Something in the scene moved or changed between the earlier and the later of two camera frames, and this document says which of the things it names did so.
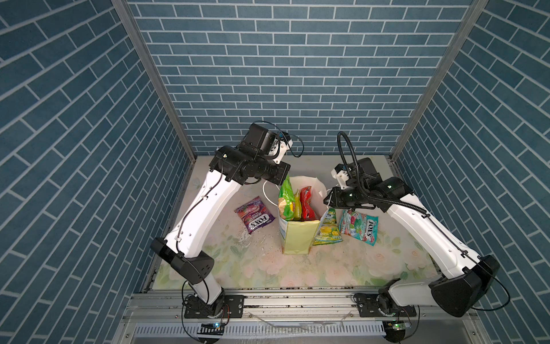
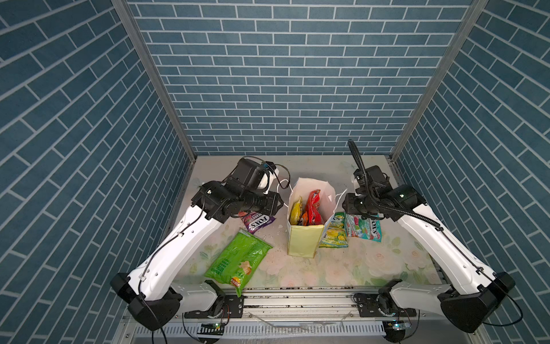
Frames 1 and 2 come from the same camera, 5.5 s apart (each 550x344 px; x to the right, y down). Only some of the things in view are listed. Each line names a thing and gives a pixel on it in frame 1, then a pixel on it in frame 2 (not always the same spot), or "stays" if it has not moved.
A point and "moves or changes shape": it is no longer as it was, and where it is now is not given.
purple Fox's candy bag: [254, 214] stays
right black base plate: [368, 307] stays
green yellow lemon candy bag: [328, 231] moves or changes shape
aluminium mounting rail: [160, 317] stays
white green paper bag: [297, 236] moves or changes shape
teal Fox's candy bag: [359, 226] moves or changes shape
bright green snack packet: [286, 200] → [238, 260]
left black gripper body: [274, 172] → [266, 203]
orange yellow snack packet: [298, 213] → [305, 218]
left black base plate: [233, 307] stays
